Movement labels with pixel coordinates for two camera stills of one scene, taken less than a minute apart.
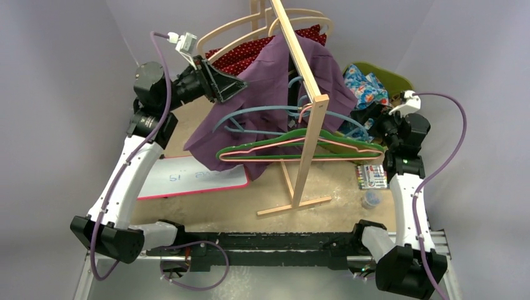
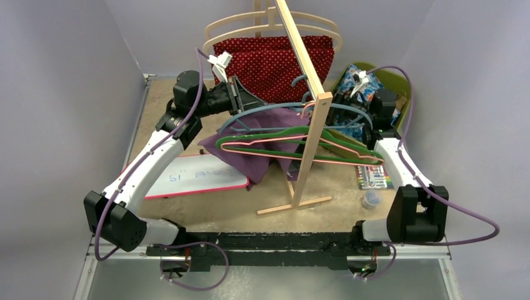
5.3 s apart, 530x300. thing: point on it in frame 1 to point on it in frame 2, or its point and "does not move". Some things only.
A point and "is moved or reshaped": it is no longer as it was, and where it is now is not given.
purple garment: (255, 114) to (260, 138)
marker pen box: (372, 177) does not move
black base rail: (263, 250) does not move
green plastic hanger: (299, 134) is moved or reshaped
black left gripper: (217, 85) to (240, 99)
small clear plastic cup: (372, 198) does not move
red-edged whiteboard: (178, 175) does not move
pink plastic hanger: (379, 153) is moved or reshaped
